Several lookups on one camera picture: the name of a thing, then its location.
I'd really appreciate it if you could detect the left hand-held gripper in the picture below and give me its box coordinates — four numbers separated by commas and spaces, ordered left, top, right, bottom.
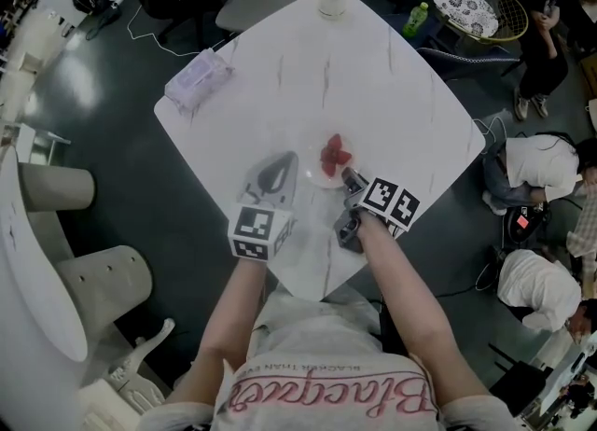
227, 149, 300, 262

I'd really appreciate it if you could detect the white round plate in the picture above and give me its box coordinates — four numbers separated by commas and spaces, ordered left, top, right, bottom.
298, 128, 363, 190

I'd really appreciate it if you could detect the beige cylindrical pedestal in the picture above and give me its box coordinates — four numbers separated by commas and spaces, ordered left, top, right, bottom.
17, 161, 97, 212
54, 244, 154, 335

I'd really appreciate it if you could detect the white floor cable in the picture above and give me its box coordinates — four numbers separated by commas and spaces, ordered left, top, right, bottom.
473, 115, 507, 150
128, 2, 220, 57

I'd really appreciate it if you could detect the person's left forearm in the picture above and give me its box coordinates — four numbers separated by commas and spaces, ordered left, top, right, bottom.
165, 258, 270, 405

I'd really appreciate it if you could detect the white tissue pack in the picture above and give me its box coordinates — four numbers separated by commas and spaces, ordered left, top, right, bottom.
163, 49, 235, 113

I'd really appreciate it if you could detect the round white side table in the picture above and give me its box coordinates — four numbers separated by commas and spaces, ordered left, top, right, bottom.
0, 143, 90, 374

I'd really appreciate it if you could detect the person's white printed t-shirt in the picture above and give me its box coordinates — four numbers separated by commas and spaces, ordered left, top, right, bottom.
139, 286, 519, 431

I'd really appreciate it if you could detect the person's right forearm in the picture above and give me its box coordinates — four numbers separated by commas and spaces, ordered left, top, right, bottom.
358, 212, 491, 410

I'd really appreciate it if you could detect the dark blue chair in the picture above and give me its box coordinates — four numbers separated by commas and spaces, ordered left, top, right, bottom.
417, 44, 521, 83

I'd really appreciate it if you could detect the black equipment bag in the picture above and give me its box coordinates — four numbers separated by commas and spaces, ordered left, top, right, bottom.
506, 202, 551, 248

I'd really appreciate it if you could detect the ornate white carved chair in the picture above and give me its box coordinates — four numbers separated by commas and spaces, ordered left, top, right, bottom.
78, 316, 176, 431

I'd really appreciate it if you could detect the white square table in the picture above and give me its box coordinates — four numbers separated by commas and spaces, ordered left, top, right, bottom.
153, 0, 487, 303

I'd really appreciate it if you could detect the patterned round seat cushion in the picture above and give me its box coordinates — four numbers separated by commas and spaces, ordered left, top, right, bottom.
431, 0, 500, 39

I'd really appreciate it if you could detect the black metal chair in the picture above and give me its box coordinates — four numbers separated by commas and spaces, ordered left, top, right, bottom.
487, 342, 554, 416

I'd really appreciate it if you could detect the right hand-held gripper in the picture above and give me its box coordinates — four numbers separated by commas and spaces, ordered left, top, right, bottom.
334, 166, 421, 254

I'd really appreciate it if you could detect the yellow wire chair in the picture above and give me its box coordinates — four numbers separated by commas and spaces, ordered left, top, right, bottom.
431, 0, 530, 43

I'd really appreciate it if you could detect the green drink bottle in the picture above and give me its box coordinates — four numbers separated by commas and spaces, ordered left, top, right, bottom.
401, 1, 430, 38

